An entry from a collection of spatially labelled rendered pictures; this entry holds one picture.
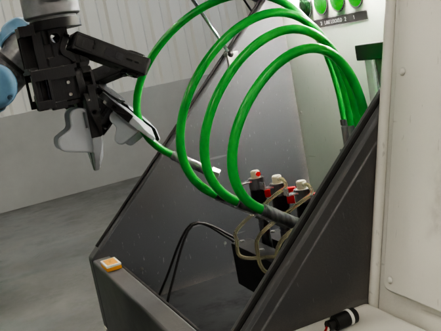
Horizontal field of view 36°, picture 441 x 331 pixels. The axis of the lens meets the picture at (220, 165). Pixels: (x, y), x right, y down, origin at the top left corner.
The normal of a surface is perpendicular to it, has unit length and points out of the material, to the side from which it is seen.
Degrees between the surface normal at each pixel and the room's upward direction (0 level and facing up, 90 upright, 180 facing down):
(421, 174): 76
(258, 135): 90
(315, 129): 90
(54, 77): 90
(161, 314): 0
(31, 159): 90
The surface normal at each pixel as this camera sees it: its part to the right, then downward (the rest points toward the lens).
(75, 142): 0.41, 0.14
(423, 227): -0.91, 0.00
